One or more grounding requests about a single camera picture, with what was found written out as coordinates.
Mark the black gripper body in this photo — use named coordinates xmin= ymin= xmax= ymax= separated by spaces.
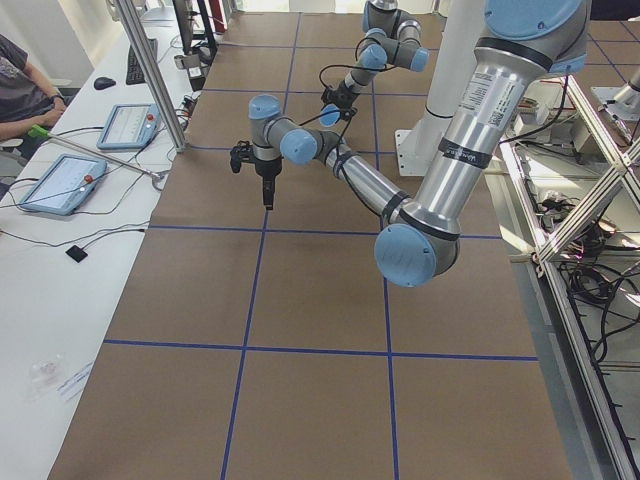
xmin=255 ymin=157 xmax=282 ymax=193
xmin=322 ymin=82 xmax=358 ymax=118

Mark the light blue plastic cup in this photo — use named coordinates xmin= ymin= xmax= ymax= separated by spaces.
xmin=318 ymin=103 xmax=342 ymax=127

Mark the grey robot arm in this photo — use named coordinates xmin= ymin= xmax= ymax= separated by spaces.
xmin=236 ymin=1 xmax=591 ymax=287
xmin=319 ymin=1 xmax=429 ymax=127

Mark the far blue teach pendant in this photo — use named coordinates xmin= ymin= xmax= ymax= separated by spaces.
xmin=96 ymin=104 xmax=161 ymax=151

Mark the blue teach pendant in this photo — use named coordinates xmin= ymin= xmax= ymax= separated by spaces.
xmin=96 ymin=104 xmax=161 ymax=151
xmin=18 ymin=154 xmax=107 ymax=216

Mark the black keyboard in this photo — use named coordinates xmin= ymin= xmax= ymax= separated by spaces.
xmin=125 ymin=38 xmax=158 ymax=85

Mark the black computer mouse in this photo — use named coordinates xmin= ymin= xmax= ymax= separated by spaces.
xmin=93 ymin=76 xmax=117 ymax=91

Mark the small black square pad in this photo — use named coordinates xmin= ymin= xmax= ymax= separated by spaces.
xmin=65 ymin=245 xmax=88 ymax=263

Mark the near blue teach pendant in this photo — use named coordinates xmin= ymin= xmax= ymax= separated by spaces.
xmin=18 ymin=154 xmax=107 ymax=216

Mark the seated person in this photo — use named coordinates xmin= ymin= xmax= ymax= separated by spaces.
xmin=1 ymin=35 xmax=67 ymax=141

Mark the clear plastic bag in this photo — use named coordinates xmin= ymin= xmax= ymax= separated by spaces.
xmin=27 ymin=354 xmax=67 ymax=401

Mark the aluminium frame post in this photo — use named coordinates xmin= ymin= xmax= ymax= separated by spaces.
xmin=114 ymin=0 xmax=187 ymax=153

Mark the metal rod green handle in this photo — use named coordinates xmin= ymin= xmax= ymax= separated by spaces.
xmin=28 ymin=125 xmax=169 ymax=184

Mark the aluminium truss frame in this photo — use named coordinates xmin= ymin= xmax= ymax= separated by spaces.
xmin=500 ymin=77 xmax=639 ymax=479

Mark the black cable bundle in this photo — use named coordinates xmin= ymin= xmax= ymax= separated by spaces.
xmin=554 ymin=219 xmax=640 ymax=371

